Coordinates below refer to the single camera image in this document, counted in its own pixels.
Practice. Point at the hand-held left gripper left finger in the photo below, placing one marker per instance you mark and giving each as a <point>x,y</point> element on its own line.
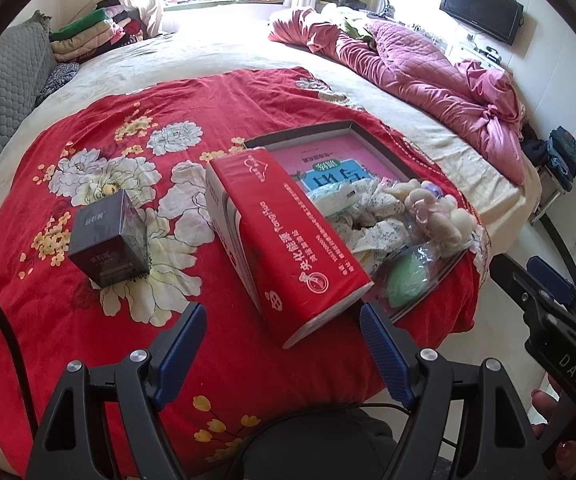
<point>180,355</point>

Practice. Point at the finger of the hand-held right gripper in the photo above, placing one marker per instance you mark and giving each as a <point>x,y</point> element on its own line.
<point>550,276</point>
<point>517,285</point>

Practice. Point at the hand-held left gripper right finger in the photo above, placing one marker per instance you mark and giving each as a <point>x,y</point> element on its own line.
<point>385,355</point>

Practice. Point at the bagged green sponge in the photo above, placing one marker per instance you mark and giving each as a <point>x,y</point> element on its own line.
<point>407,280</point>

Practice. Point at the white plush bear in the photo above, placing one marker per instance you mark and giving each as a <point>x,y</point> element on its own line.
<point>447,220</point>

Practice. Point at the black glossy box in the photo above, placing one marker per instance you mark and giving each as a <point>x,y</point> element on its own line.
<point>113,255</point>

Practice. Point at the red tissue pack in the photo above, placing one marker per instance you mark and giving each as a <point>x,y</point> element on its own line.
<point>288,230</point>

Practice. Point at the green floral tissue pack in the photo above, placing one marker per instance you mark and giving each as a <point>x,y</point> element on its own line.
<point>340,195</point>

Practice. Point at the dark shallow box tray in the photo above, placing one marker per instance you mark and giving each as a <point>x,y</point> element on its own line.
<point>380,152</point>

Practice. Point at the person's right hand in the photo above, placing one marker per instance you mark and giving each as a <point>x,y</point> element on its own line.
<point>542,405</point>

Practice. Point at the red floral blanket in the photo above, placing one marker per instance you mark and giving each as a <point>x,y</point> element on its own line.
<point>248,370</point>

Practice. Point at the pile of dark clothes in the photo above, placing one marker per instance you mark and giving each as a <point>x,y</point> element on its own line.
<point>562,155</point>

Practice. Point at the pink book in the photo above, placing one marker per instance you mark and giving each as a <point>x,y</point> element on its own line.
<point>328,152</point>

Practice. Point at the pink quilt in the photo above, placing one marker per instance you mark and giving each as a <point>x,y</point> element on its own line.
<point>417,70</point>

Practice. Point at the white shelf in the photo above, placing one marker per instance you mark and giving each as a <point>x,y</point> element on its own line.
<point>467,52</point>

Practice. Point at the black television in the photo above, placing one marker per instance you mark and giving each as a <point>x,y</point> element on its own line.
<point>482,7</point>

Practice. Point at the cream bed sheet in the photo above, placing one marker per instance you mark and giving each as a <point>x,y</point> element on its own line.
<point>193,55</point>

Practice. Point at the dark patterned cloth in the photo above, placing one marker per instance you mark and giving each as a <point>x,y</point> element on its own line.
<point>60,77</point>

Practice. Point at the green garment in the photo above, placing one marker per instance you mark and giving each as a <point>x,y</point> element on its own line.
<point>357,27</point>

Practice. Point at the grey quilted headboard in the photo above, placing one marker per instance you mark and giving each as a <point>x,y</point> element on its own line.
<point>3,95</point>

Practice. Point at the stack of folded clothes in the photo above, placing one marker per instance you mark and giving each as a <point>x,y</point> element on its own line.
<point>88,35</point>

